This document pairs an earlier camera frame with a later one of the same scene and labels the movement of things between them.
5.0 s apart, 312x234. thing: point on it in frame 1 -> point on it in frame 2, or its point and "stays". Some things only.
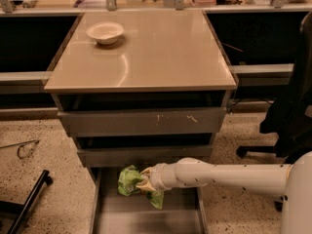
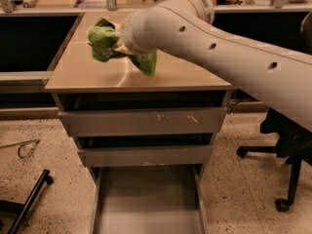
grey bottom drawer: [185, 211] stays
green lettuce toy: [129, 178] -> [102, 39]
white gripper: [157, 176] -> [130, 36]
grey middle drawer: [141, 149] stays
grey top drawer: [140, 113] stays
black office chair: [290, 120] stays
